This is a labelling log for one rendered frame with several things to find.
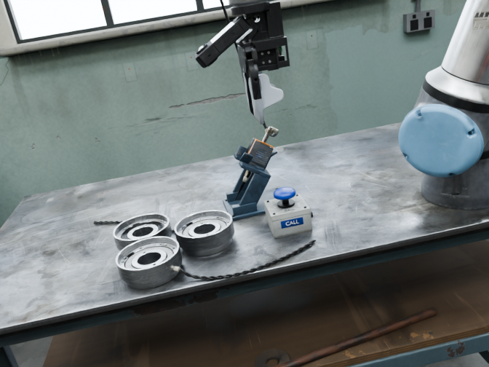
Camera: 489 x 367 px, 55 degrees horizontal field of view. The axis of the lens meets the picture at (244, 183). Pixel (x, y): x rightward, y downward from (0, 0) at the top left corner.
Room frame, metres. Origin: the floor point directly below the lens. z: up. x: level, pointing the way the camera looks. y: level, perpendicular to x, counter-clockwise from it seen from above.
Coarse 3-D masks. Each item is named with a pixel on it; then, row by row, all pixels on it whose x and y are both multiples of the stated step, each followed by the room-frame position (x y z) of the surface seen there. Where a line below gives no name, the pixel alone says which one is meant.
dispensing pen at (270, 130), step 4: (268, 128) 0.89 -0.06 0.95; (272, 128) 0.89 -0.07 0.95; (268, 132) 0.88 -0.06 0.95; (272, 132) 0.89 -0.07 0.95; (276, 132) 0.89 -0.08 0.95; (264, 136) 0.89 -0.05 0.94; (268, 136) 0.89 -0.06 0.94; (252, 140) 0.89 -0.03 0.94; (264, 140) 0.89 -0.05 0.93; (252, 144) 0.88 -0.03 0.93; (248, 148) 0.89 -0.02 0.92; (248, 152) 0.88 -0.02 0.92; (248, 172) 0.88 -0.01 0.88; (244, 176) 0.88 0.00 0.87; (248, 176) 0.88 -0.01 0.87; (244, 180) 0.88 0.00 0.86; (240, 188) 0.88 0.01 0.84; (236, 196) 0.88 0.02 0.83
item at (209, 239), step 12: (192, 216) 0.80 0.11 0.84; (204, 216) 0.80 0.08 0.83; (216, 216) 0.80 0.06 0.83; (228, 216) 0.77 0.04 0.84; (180, 228) 0.77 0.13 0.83; (192, 228) 0.76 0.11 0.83; (204, 228) 0.77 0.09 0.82; (216, 228) 0.75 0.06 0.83; (228, 228) 0.73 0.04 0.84; (180, 240) 0.72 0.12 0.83; (192, 240) 0.71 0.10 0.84; (204, 240) 0.70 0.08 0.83; (216, 240) 0.71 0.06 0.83; (228, 240) 0.72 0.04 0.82; (192, 252) 0.71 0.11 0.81; (204, 252) 0.71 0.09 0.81; (216, 252) 0.71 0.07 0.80
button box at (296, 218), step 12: (264, 204) 0.79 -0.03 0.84; (276, 204) 0.77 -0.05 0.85; (288, 204) 0.76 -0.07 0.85; (300, 204) 0.76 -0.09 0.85; (276, 216) 0.73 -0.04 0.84; (288, 216) 0.73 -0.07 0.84; (300, 216) 0.73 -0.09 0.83; (312, 216) 0.76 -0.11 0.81; (276, 228) 0.73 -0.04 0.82; (288, 228) 0.73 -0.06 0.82; (300, 228) 0.73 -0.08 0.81
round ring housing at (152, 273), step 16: (144, 240) 0.73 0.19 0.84; (160, 240) 0.73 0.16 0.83; (176, 240) 0.70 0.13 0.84; (128, 256) 0.70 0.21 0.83; (144, 256) 0.70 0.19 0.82; (160, 256) 0.69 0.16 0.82; (176, 256) 0.66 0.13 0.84; (128, 272) 0.63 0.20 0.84; (144, 272) 0.63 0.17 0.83; (160, 272) 0.63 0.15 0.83; (176, 272) 0.66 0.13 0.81; (144, 288) 0.64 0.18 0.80
